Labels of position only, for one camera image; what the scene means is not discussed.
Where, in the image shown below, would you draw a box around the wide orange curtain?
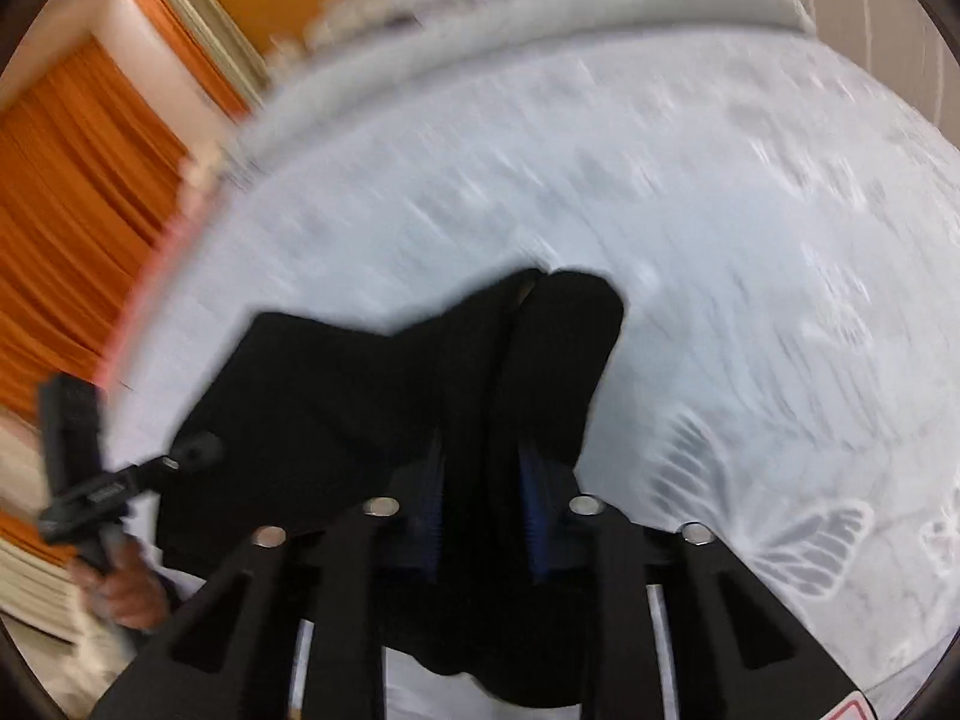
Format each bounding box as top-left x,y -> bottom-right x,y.
0,36 -> 197,410

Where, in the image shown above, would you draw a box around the narrow orange curtain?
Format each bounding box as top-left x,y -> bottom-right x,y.
112,0 -> 257,125

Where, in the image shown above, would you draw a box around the white wardrobe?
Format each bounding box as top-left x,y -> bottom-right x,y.
739,0 -> 960,158

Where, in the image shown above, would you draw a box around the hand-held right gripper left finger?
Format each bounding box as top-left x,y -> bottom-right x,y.
97,457 -> 445,720

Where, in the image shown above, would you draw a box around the beige curtain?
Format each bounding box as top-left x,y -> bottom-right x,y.
141,0 -> 272,87

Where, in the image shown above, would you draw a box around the bed with butterfly sheet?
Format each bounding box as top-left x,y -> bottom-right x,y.
97,22 -> 960,720

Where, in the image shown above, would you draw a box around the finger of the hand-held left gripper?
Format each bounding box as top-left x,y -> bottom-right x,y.
160,431 -> 226,475

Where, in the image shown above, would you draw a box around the grey duvet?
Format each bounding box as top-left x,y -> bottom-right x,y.
238,0 -> 820,160

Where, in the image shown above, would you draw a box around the pink bench mat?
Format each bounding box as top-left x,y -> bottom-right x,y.
94,154 -> 226,391

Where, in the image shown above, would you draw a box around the person's left hand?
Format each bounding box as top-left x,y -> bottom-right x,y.
75,538 -> 172,632

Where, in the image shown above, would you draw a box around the black pants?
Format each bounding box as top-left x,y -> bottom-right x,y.
154,266 -> 628,710

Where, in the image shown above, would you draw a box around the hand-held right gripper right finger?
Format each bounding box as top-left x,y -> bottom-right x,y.
516,448 -> 865,720

